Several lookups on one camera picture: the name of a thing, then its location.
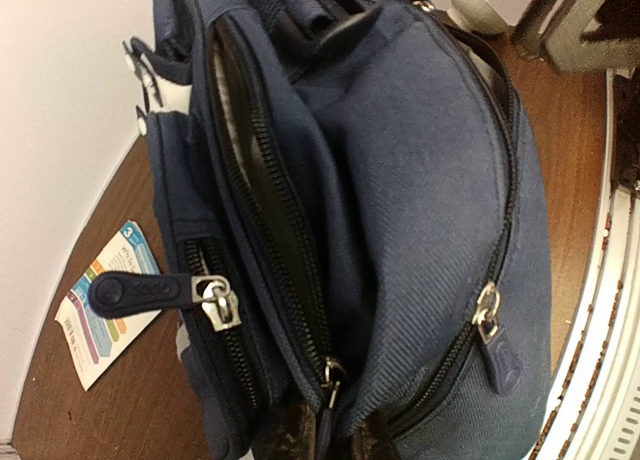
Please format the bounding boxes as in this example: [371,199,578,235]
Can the navy blue backpack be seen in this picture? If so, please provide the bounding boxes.
[122,0,554,460]

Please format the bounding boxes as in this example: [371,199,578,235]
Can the white colourful brochure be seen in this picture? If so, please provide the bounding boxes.
[54,220,160,391]

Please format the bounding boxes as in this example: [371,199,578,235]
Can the aluminium front rail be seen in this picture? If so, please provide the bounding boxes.
[528,68,639,459]

